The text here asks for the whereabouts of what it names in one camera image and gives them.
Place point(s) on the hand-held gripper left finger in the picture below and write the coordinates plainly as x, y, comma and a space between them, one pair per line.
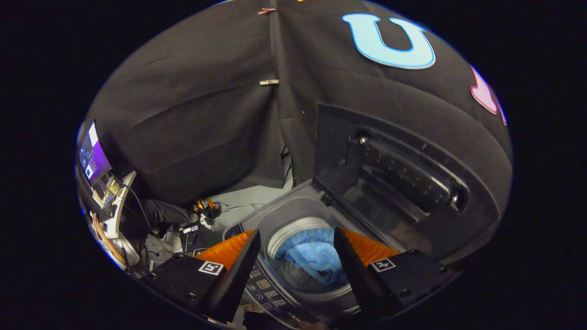
238, 270

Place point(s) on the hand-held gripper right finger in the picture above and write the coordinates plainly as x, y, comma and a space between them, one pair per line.
355, 275

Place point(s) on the light blue shirt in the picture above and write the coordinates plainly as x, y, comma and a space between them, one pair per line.
312, 254

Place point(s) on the dark washing machine lid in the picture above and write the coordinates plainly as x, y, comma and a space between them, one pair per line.
403, 183

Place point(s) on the small black box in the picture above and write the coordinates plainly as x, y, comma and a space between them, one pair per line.
190, 236

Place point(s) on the orange and black device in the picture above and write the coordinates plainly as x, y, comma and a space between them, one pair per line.
207, 207

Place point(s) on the black backdrop stand legs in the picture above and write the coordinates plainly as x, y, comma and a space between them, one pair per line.
289, 165

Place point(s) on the white desk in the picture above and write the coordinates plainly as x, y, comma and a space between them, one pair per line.
120, 201

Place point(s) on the black backdrop cloth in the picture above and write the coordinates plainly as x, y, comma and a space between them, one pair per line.
197, 114

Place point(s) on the computer monitor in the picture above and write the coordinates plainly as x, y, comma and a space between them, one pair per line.
94, 156

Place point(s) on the silver cloth clip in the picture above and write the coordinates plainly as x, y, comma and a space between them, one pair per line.
269, 82

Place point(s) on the copper cloth clip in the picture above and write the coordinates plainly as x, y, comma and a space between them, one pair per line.
266, 10

